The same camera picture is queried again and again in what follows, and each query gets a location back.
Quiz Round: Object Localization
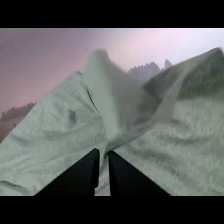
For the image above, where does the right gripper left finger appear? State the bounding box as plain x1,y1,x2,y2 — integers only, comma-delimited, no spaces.
35,148,101,197

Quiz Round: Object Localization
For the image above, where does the pale grey garment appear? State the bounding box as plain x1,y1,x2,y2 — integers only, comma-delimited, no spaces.
0,47,224,197

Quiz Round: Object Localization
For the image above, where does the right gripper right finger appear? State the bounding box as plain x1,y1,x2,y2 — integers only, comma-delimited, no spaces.
107,150,172,197

